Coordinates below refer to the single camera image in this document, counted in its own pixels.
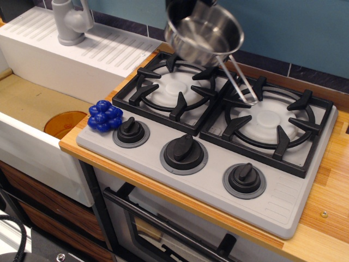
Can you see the orange plate in sink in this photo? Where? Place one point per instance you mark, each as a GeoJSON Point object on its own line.
{"type": "Point", "coordinates": [61, 124]}

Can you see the black right stove knob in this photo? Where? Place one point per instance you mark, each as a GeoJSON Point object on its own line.
{"type": "Point", "coordinates": [244, 181]}

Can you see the grey toy faucet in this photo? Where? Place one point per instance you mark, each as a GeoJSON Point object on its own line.
{"type": "Point", "coordinates": [71, 24]}

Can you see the white left burner cap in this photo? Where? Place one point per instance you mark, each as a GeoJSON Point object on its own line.
{"type": "Point", "coordinates": [171, 84]}

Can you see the black oven door handle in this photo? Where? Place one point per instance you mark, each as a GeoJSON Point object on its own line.
{"type": "Point", "coordinates": [121, 199]}

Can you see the black left stove knob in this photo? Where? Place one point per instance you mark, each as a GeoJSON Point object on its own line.
{"type": "Point", "coordinates": [131, 134]}

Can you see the grey toy stove top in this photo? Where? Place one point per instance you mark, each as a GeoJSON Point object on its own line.
{"type": "Point", "coordinates": [277, 210]}

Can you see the black middle stove knob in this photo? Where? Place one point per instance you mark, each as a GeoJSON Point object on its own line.
{"type": "Point", "coordinates": [184, 156]}

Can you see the blue toy blueberry cluster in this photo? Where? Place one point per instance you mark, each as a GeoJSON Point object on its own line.
{"type": "Point", "coordinates": [104, 117]}

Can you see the black left burner grate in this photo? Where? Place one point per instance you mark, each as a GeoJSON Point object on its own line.
{"type": "Point", "coordinates": [132, 98]}

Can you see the white toy sink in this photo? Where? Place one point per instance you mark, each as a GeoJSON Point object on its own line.
{"type": "Point", "coordinates": [40, 78]}

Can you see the oven door with window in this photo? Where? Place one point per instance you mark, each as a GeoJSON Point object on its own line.
{"type": "Point", "coordinates": [157, 230]}

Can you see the black stove knob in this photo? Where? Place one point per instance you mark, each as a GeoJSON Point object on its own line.
{"type": "Point", "coordinates": [131, 134]}
{"type": "Point", "coordinates": [184, 156]}
{"type": "Point", "coordinates": [244, 181]}

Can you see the black burner grate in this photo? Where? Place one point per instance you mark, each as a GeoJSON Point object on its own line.
{"type": "Point", "coordinates": [132, 98]}
{"type": "Point", "coordinates": [295, 158]}

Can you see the black right burner grate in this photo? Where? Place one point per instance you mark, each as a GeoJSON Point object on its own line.
{"type": "Point", "coordinates": [295, 158]}

